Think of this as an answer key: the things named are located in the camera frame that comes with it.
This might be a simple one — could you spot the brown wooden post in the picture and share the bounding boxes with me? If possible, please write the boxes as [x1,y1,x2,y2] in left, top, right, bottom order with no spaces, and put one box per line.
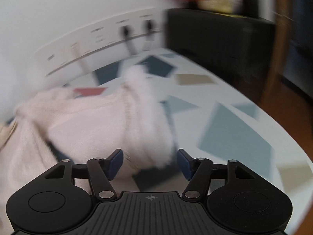
[259,0,292,104]

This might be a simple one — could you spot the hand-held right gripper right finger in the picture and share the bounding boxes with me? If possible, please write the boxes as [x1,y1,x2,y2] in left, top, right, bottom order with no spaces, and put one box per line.
[177,149,266,201]

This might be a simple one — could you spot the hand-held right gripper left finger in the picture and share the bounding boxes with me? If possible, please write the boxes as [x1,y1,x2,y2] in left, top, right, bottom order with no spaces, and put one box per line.
[37,149,124,201]

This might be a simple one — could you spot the white wall socket panel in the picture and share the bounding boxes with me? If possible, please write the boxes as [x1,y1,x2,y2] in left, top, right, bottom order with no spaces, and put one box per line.
[34,7,167,77]

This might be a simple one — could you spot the cream fluffy garment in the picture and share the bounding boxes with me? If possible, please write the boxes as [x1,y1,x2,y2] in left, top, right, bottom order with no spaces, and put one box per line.
[13,65,178,194]

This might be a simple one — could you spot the black nightstand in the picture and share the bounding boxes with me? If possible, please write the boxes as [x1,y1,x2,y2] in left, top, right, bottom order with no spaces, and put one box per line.
[166,8,277,104]

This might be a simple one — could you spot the beige cloth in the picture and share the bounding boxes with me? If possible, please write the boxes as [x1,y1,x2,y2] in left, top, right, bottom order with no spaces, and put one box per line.
[0,122,19,157]

